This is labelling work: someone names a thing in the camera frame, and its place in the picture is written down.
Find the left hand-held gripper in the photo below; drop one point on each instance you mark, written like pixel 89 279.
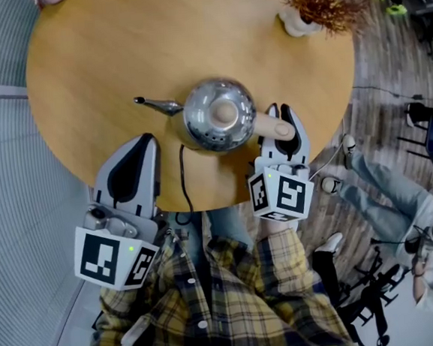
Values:
pixel 96 259

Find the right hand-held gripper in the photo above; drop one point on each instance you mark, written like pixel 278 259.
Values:
pixel 288 196

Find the person's left forearm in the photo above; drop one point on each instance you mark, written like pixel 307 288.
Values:
pixel 152 298

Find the person's right forearm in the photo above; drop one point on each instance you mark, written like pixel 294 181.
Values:
pixel 280 251

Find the person's blue jeans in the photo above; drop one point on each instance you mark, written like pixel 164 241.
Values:
pixel 228 224

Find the white lobed vase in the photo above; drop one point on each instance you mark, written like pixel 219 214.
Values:
pixel 296 26

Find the white clip-on device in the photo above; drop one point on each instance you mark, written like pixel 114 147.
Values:
pixel 134 335

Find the black chair base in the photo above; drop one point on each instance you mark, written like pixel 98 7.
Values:
pixel 370 298

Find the person's yellow plaid shirt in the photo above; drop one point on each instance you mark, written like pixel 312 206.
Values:
pixel 233 317

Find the silver gripper camera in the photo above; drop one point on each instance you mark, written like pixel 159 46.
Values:
pixel 100 216

